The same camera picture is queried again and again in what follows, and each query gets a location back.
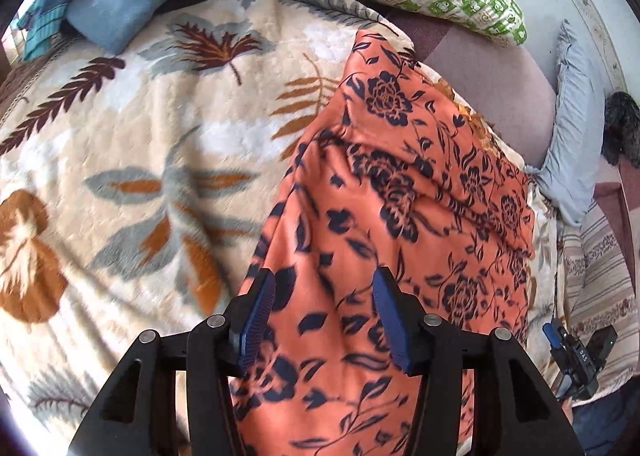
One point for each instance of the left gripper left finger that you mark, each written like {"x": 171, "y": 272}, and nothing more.
{"x": 135, "y": 411}

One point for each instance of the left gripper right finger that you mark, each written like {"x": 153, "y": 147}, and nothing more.
{"x": 515, "y": 412}

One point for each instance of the orange floral blouse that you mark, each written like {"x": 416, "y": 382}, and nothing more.
{"x": 391, "y": 173}

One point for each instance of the striped floral quilt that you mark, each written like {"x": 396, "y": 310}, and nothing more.
{"x": 598, "y": 292}

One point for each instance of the maroon pink bedding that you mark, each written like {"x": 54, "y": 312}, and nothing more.
{"x": 617, "y": 194}

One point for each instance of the grey blue ruffled pillow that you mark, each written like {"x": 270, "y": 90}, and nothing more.
{"x": 568, "y": 174}

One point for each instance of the dark furry garment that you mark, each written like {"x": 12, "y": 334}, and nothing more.
{"x": 621, "y": 136}

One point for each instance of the leaf pattern fleece blanket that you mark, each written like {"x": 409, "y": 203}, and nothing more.
{"x": 97, "y": 247}

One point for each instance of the mauve quilted bed sheet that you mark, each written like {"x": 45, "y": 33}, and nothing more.
{"x": 237, "y": 85}

